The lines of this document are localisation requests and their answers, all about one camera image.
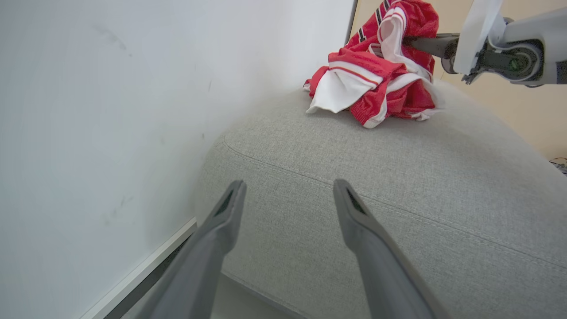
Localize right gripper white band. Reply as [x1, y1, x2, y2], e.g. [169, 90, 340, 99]
[402, 0, 545, 87]

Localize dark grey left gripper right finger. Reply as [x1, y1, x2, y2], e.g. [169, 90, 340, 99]
[333, 179, 452, 319]

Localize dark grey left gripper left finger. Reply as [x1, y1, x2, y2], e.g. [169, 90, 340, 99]
[135, 179, 248, 319]

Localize red and white sports garment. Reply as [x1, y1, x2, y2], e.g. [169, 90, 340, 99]
[303, 0, 446, 129]

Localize black skirting strip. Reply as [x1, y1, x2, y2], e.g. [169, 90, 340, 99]
[104, 237, 192, 319]

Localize white baseboard strip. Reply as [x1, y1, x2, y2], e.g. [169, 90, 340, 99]
[80, 217, 198, 319]

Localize light grey fabric sofa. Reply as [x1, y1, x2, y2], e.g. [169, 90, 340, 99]
[193, 80, 567, 319]

